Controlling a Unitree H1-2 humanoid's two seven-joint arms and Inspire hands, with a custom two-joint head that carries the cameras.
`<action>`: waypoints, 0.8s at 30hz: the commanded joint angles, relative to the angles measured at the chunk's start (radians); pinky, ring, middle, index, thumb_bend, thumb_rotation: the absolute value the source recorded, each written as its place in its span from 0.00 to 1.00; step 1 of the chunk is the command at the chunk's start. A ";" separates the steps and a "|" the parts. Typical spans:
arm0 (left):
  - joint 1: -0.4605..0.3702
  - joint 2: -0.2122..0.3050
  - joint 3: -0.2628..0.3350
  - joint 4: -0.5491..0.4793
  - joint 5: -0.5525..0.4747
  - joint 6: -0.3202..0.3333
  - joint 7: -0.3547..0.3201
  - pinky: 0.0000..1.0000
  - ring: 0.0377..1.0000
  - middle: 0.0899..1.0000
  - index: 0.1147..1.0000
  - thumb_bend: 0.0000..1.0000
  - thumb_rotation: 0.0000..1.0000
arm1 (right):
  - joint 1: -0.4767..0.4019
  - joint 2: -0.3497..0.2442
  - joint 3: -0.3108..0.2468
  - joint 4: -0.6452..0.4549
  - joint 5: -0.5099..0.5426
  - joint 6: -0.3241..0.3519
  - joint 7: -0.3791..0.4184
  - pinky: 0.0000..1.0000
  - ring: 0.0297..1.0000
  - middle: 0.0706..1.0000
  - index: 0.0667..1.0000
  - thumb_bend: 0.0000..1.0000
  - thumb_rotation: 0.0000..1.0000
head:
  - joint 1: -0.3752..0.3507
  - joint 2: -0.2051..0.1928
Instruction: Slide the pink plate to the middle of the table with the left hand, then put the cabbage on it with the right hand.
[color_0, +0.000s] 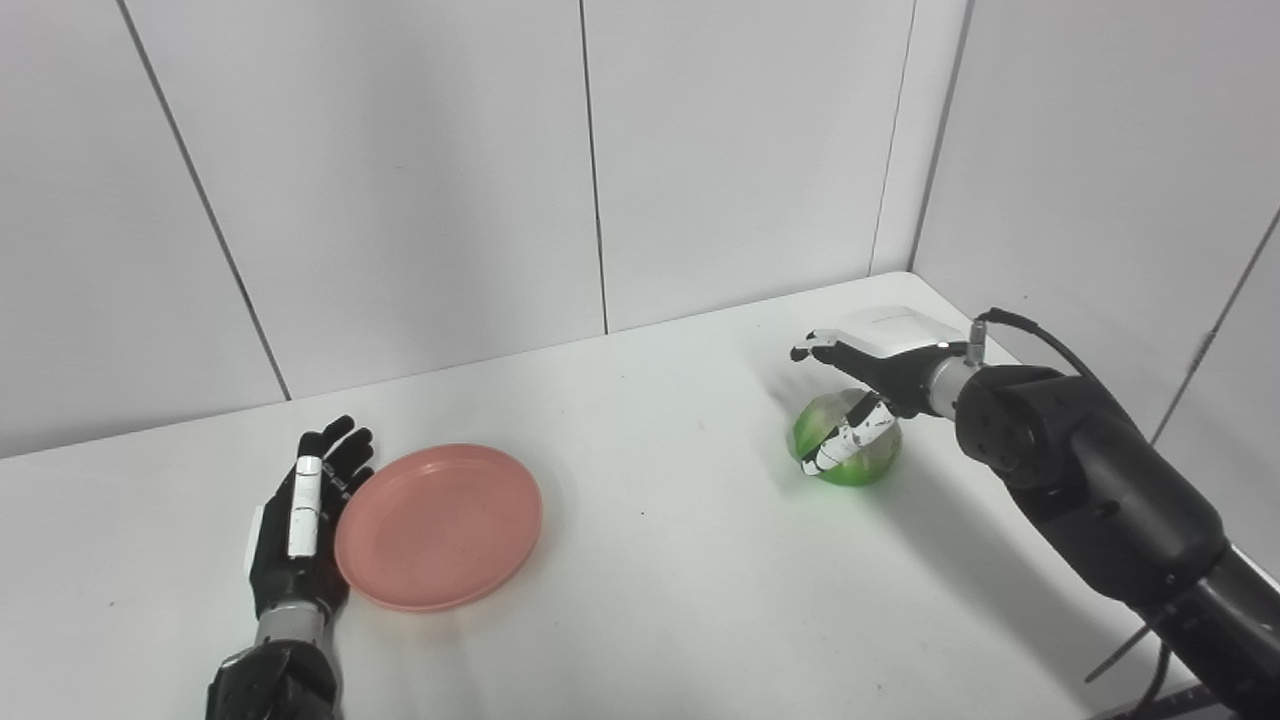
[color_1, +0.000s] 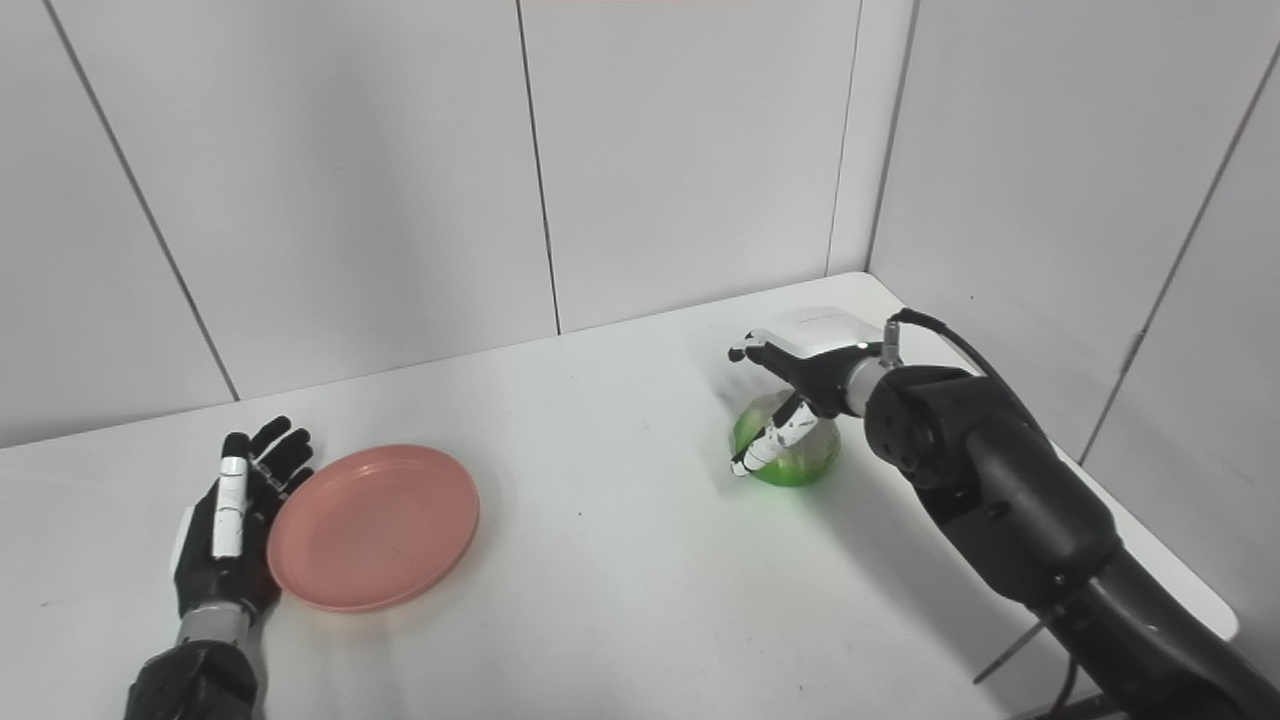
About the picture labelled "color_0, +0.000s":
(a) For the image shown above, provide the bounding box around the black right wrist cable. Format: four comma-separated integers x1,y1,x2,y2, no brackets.
965,308,1176,720

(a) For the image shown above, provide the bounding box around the pink round plate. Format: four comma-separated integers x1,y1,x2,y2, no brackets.
334,444,544,613

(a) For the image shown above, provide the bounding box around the green white cabbage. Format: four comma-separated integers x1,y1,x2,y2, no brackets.
791,390,904,488

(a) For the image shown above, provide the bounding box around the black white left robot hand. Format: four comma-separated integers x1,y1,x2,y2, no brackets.
246,415,376,619

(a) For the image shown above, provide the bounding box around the black zip tie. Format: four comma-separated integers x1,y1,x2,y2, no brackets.
1085,625,1151,683

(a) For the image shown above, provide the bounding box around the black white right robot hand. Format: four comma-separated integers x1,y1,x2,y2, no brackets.
790,306,969,477

